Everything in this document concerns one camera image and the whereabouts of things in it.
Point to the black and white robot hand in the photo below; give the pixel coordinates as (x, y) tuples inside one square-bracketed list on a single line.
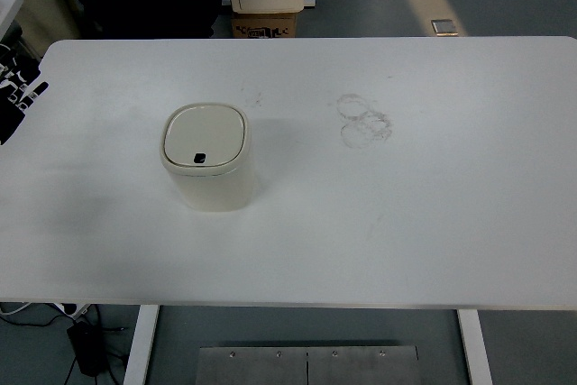
[(11, 101)]

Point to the small cream lidded trash bin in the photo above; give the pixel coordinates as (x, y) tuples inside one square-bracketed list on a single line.
[(212, 186)]

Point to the white side table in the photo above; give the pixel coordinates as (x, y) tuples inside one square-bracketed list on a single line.
[(9, 4)]

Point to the black power adapter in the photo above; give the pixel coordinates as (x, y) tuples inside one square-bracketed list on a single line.
[(85, 349)]

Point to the cardboard box with black print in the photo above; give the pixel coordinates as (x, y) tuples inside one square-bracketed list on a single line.
[(263, 26)]

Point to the white table leg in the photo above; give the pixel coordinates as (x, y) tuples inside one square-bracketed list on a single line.
[(475, 349), (142, 344)]

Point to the grey metal table foot bar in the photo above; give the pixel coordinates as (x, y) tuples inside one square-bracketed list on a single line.
[(310, 2)]

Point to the grey metal plate with screws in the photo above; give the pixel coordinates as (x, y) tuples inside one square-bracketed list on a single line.
[(306, 367)]

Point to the metal floor outlet plate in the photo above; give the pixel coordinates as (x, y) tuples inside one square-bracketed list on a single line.
[(444, 27)]

